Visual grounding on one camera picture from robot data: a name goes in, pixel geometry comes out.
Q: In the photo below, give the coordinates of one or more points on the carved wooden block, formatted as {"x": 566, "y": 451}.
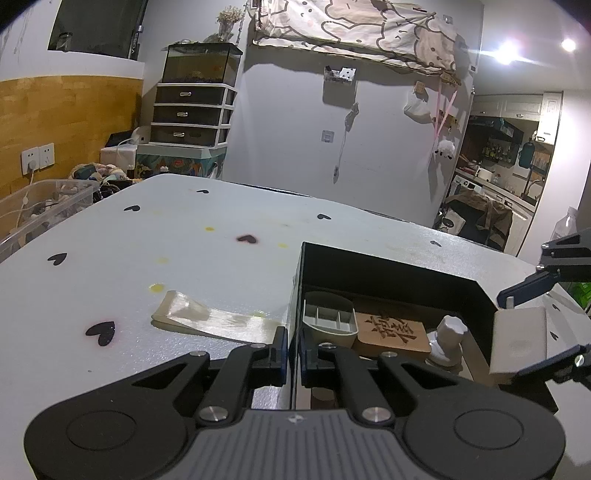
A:
{"x": 378, "y": 334}

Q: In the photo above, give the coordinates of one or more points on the white sponge block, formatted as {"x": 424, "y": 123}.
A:
{"x": 519, "y": 341}

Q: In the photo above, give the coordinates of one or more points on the patterned hanging cloth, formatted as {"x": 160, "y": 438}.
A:
{"x": 402, "y": 36}

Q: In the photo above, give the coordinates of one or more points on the dried flower vase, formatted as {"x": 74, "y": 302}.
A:
{"x": 226, "y": 20}

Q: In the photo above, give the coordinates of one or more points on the clear plastic storage bin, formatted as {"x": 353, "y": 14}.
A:
{"x": 35, "y": 209}

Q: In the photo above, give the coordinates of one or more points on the clear plastic packaging sleeve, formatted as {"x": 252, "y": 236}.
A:
{"x": 180, "y": 313}

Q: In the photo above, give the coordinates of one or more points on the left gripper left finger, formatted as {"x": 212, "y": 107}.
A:
{"x": 235, "y": 378}

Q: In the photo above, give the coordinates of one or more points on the white plastic drawer unit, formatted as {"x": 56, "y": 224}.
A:
{"x": 195, "y": 115}

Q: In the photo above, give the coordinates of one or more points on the black storage box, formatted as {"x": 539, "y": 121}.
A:
{"x": 383, "y": 284}

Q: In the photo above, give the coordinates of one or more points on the white washing machine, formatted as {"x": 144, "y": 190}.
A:
{"x": 492, "y": 216}

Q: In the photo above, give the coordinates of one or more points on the glass fish tank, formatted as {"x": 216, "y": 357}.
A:
{"x": 202, "y": 63}

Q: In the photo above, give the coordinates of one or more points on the white sheep plush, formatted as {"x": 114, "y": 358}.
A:
{"x": 445, "y": 149}

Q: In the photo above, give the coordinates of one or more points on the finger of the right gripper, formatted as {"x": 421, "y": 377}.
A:
{"x": 570, "y": 365}
{"x": 563, "y": 260}

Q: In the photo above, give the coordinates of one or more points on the clear plastic water bottle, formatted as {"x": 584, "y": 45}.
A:
{"x": 567, "y": 225}

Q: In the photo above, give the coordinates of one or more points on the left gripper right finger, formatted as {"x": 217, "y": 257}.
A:
{"x": 326, "y": 365}

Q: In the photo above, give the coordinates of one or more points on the grey plastic divided tray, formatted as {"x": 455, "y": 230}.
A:
{"x": 331, "y": 318}

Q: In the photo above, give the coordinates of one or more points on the white knob fixture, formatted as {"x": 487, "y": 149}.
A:
{"x": 445, "y": 342}

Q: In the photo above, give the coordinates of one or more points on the dark wall window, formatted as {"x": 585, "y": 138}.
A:
{"x": 102, "y": 27}

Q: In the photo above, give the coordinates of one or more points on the white wall socket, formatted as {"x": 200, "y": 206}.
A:
{"x": 37, "y": 158}

